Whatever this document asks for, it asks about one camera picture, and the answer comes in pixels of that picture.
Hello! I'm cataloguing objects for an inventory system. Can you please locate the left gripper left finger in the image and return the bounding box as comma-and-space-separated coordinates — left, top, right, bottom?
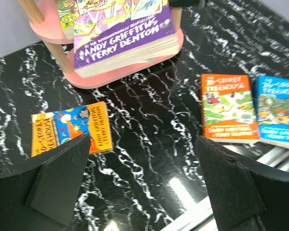
0, 134, 91, 231

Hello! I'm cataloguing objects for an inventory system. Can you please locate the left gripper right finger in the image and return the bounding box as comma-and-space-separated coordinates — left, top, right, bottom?
195, 136, 289, 231

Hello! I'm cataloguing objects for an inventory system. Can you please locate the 130-storey treehouse orange book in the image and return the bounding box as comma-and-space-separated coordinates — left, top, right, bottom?
31, 102, 113, 157

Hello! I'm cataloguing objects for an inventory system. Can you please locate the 78-storey treehouse orange book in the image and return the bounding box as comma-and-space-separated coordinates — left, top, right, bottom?
200, 74, 260, 143

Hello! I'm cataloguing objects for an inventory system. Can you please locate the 26-storey treehouse blue book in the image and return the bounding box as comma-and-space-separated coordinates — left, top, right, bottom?
255, 76, 289, 149

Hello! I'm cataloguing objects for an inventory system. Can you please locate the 52-storey treehouse purple book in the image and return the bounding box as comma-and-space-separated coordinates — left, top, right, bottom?
74, 0, 178, 78

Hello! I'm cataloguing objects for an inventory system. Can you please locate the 65-storey treehouse green book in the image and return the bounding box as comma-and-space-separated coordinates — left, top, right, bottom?
55, 0, 75, 40

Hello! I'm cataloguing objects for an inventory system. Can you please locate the pink three-tier shelf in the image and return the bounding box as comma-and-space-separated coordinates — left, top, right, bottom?
18, 0, 174, 89

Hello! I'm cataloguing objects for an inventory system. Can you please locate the aluminium mounting rail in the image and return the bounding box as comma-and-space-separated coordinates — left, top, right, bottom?
163, 145, 289, 231

